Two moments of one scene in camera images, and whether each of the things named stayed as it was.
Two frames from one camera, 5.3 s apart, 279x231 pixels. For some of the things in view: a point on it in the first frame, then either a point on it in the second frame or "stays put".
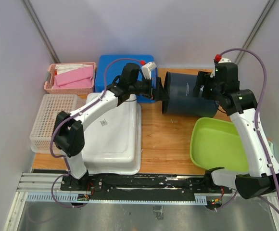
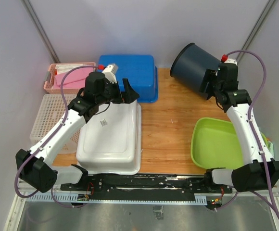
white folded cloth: x=63 y=68 stays put
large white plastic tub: x=112 y=143 stays put
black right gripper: x=203 y=77 stays put
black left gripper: x=158 y=93 → x=129 y=96
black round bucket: x=179 y=88 → x=189 y=65
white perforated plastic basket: x=49 y=106 stays put
